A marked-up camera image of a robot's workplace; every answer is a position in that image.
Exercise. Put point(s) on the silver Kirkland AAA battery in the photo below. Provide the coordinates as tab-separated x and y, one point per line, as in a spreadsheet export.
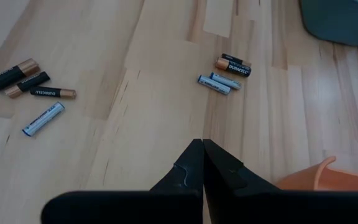
213	84
225	81
43	119

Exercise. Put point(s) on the black copper Duracell AAA battery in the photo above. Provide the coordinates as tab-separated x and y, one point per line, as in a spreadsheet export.
231	57
53	92
26	84

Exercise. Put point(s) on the black copper Duracell AA battery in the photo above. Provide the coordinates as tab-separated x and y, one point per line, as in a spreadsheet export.
233	68
12	74

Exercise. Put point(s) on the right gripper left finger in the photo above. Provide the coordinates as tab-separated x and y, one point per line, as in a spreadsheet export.
154	208

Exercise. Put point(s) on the teal plastic bin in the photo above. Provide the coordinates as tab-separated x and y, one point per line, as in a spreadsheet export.
340	21

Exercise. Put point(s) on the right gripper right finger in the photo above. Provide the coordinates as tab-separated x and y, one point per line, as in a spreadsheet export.
259	208

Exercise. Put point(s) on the orange plastic bin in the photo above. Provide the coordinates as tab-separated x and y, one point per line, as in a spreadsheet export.
331	180

